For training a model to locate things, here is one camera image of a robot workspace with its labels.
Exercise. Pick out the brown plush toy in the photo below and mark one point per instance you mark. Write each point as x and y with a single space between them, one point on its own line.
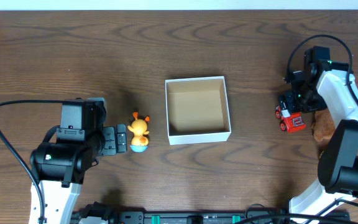
323 126

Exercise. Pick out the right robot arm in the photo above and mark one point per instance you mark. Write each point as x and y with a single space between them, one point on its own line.
337 181

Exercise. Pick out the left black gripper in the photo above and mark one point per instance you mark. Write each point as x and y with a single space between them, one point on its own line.
111 140

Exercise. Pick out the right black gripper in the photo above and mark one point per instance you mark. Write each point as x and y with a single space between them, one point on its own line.
291 104

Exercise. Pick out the red toy truck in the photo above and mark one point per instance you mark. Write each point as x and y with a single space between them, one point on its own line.
289 114

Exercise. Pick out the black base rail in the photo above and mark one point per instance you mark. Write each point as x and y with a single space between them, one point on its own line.
100 213

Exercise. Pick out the white cardboard box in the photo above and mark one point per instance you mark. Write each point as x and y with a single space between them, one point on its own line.
197 110

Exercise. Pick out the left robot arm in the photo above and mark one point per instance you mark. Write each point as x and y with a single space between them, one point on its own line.
66 153

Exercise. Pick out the orange duck toy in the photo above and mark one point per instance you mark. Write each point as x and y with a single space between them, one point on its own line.
139 128

